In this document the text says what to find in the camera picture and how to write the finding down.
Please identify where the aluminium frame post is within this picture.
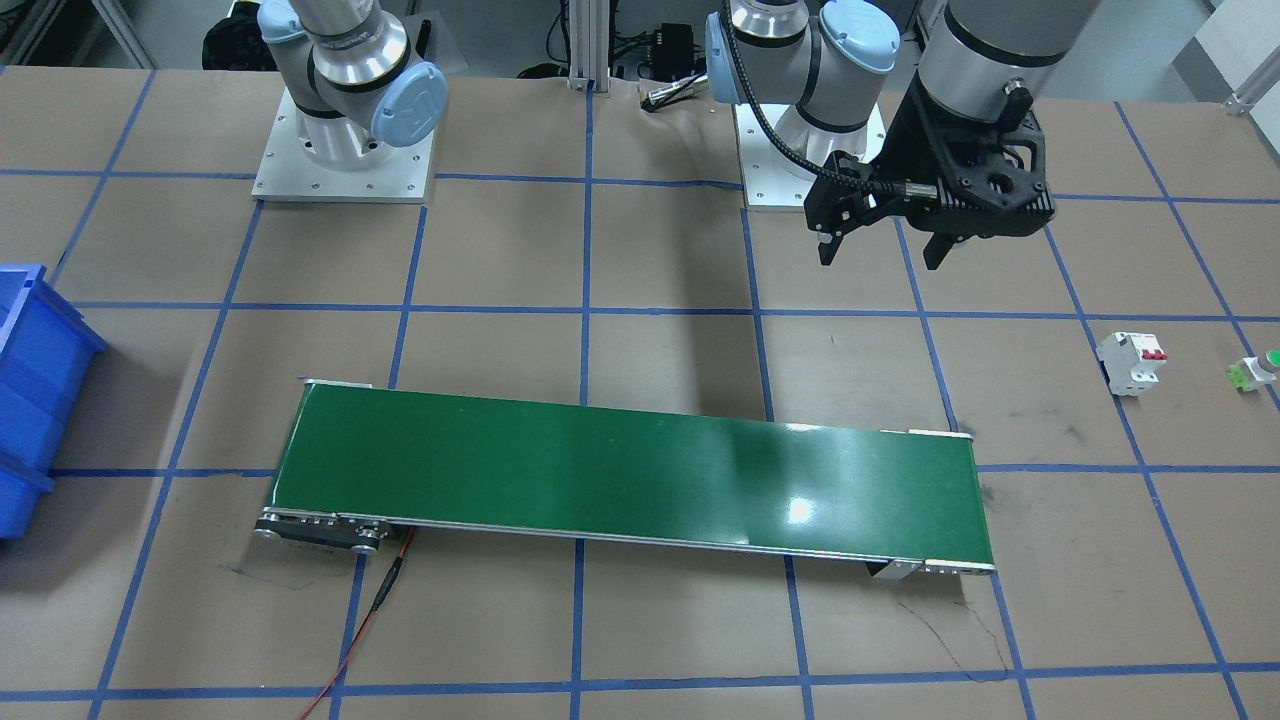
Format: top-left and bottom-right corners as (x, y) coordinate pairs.
(566, 0), (613, 94)

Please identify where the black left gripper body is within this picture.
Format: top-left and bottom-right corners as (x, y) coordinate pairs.
(804, 79), (1057, 241)

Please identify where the white circuit breaker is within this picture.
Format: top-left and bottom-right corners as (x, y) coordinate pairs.
(1094, 332), (1169, 396)

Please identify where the red black power cable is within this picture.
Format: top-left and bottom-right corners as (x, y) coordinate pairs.
(298, 528), (417, 720)

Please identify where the green conveyor belt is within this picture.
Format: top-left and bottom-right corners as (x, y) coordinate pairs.
(255, 380), (995, 579)

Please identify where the blue plastic bin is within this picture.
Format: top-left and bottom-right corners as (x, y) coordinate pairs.
(1, 264), (108, 541)

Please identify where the green push button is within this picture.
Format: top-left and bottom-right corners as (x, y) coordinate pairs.
(1226, 348), (1280, 392)

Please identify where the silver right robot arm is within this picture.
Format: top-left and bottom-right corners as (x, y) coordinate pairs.
(252, 1), (449, 205)

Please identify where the black power adapter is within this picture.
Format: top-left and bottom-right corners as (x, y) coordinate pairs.
(646, 23), (696, 82)

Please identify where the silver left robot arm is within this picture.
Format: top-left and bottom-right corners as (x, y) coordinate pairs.
(705, 1), (1098, 270)

